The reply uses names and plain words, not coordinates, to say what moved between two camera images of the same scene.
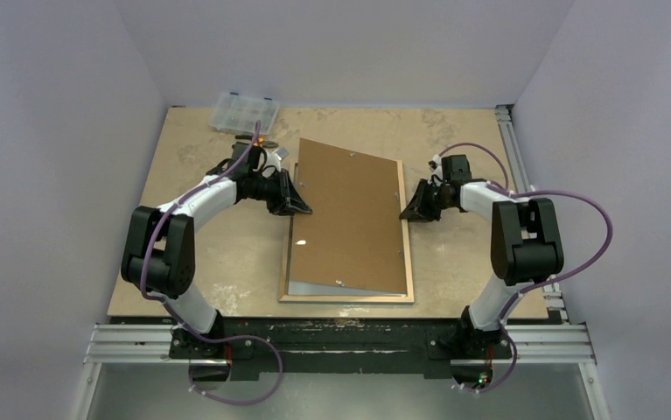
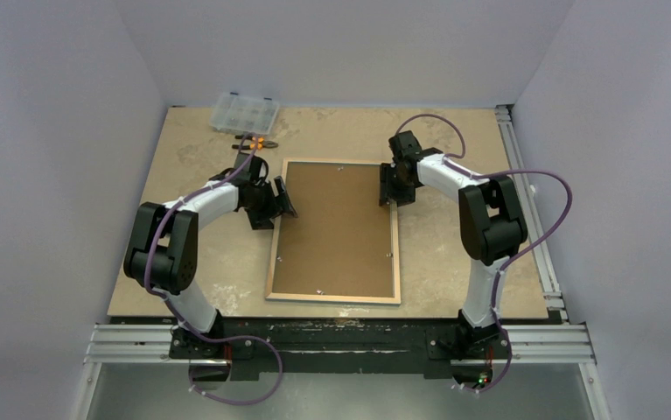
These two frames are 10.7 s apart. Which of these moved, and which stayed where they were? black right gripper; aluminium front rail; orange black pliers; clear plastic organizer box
Moved: black right gripper
Stayed: aluminium front rail; clear plastic organizer box; orange black pliers
